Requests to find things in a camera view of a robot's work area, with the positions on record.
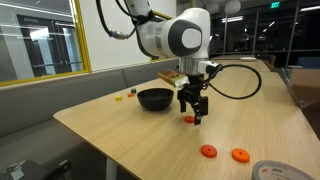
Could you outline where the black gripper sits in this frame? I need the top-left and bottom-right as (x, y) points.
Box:
(177, 75), (208, 125)

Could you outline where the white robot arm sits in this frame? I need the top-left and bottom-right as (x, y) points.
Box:
(124, 0), (222, 125)

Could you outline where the black bowl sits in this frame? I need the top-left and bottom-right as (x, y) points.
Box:
(137, 88), (174, 111)

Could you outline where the green cube block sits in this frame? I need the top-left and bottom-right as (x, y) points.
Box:
(131, 88), (137, 94)

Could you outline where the white plate on table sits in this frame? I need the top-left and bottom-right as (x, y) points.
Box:
(240, 57), (257, 62)

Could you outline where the yellow cube block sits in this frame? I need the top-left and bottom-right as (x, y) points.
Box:
(115, 96), (122, 101)

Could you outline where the black device on bench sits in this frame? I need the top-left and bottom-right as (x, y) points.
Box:
(0, 160), (73, 180)

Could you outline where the grey bench sofa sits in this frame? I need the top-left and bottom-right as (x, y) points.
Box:
(0, 60), (178, 180)

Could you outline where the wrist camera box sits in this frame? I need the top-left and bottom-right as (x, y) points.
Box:
(158, 69), (189, 89)

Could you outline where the grey duct tape roll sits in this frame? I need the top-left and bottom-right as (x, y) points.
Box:
(251, 160), (315, 180)

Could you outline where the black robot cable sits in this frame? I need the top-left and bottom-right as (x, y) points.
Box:
(95, 0), (263, 100)

